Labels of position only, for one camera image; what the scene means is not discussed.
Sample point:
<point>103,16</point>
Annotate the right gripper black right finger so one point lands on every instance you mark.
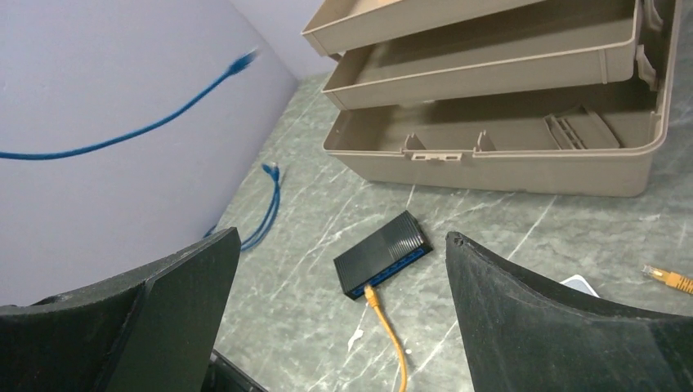
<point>522,331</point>

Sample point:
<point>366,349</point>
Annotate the black network switch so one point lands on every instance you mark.
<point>381,255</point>

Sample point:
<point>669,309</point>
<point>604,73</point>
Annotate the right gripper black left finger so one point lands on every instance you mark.
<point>151,328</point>

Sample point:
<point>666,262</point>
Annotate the white mini router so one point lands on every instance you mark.
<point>579,283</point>

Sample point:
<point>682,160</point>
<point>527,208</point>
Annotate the beige plastic toolbox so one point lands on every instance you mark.
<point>546,97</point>

